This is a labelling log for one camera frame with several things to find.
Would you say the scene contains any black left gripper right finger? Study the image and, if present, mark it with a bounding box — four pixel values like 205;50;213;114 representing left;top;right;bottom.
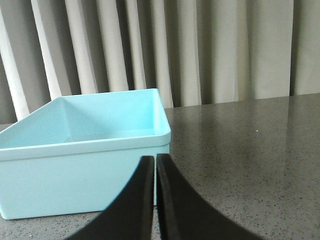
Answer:
156;153;261;240

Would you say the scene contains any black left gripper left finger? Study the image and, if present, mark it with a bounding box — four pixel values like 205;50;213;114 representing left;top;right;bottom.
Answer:
68;156;155;240

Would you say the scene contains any light blue plastic box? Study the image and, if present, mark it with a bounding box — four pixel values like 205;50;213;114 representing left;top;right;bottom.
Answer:
0;88;171;220

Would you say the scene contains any grey pleated curtain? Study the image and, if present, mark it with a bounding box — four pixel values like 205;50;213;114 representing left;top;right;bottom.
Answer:
0;0;320;124

